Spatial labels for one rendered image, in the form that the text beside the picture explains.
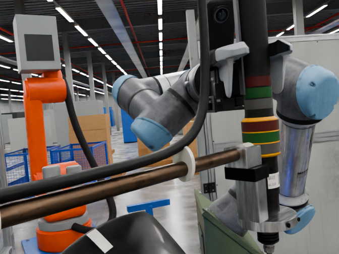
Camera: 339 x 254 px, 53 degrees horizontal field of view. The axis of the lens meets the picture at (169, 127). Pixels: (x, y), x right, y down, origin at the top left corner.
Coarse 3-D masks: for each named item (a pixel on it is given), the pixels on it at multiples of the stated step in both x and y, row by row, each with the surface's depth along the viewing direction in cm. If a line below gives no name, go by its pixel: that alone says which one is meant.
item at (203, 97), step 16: (208, 32) 34; (208, 48) 33; (208, 64) 33; (208, 80) 33; (208, 96) 33; (192, 128) 32; (176, 144) 30; (128, 160) 27; (144, 160) 27; (160, 160) 29; (176, 160) 32; (192, 160) 30; (64, 176) 23; (80, 176) 23; (96, 176) 24; (192, 176) 31; (0, 192) 20; (16, 192) 20; (32, 192) 21; (48, 192) 22; (0, 224) 19
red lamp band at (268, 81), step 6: (246, 78) 39; (252, 78) 39; (258, 78) 38; (264, 78) 39; (270, 78) 39; (246, 84) 39; (252, 84) 39; (258, 84) 38; (264, 84) 39; (270, 84) 39
